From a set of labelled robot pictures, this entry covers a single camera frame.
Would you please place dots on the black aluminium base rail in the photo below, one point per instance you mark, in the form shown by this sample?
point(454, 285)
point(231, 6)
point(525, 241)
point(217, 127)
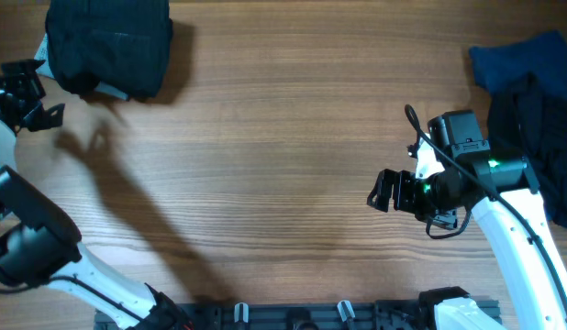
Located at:
point(396, 314)

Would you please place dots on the black garment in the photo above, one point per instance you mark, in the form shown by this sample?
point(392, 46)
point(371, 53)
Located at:
point(523, 116)

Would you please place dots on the black shorts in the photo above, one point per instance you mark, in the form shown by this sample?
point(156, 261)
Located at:
point(123, 43)

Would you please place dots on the dark blue garment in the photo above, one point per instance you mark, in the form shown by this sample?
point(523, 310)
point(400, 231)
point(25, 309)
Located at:
point(544, 56)

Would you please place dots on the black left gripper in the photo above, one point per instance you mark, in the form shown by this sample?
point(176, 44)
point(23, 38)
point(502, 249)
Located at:
point(23, 78)

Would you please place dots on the light blue jeans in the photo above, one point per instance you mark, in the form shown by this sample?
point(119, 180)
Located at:
point(44, 70)

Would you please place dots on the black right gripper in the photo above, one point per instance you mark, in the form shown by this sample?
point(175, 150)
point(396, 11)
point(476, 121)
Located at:
point(383, 189)

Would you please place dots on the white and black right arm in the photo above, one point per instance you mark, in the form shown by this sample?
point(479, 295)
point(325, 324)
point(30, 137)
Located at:
point(460, 178)

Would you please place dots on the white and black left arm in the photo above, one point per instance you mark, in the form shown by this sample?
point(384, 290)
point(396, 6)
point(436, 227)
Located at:
point(45, 248)

